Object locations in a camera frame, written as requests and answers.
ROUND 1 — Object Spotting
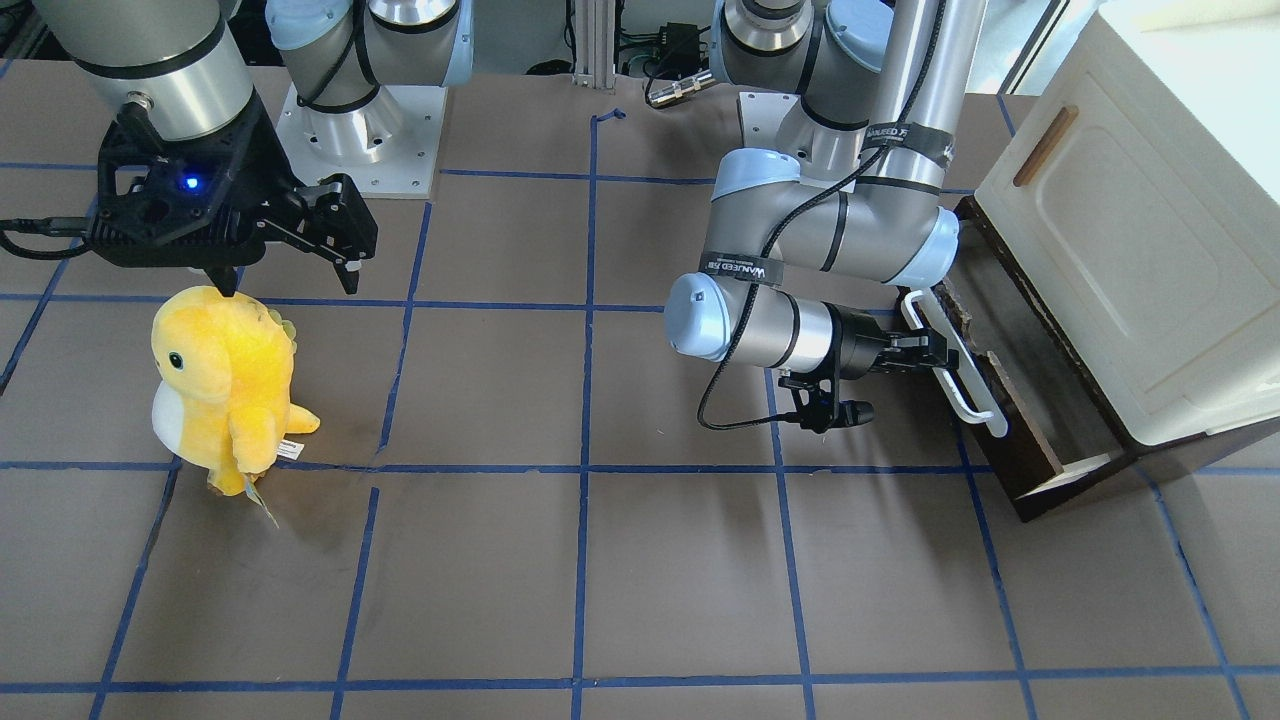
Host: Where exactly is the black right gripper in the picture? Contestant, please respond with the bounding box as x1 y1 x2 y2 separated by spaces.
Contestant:
84 94 379 299

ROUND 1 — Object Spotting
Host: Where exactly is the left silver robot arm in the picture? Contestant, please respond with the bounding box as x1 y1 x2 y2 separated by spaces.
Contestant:
664 1 986 378

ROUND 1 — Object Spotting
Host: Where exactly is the cream wooden cabinet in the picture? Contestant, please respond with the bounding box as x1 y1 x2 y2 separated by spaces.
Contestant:
977 1 1279 445

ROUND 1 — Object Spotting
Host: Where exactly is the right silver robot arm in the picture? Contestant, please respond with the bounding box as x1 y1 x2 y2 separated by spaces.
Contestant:
32 1 378 296

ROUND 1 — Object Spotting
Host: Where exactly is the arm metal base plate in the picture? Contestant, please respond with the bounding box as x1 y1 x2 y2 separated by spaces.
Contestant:
276 86 448 199
713 91 801 199

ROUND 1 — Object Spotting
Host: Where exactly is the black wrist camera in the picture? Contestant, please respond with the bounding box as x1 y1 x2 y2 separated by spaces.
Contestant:
778 373 876 434

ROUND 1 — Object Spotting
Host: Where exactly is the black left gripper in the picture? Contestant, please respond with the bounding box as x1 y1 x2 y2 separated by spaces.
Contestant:
829 305 959 380

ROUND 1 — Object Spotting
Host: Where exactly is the yellow plush dinosaur toy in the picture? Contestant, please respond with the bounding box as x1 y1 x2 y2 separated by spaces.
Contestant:
150 286 320 506

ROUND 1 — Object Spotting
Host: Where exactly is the brown drawer with white handle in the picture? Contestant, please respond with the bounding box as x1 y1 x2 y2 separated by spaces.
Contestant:
901 196 1140 521

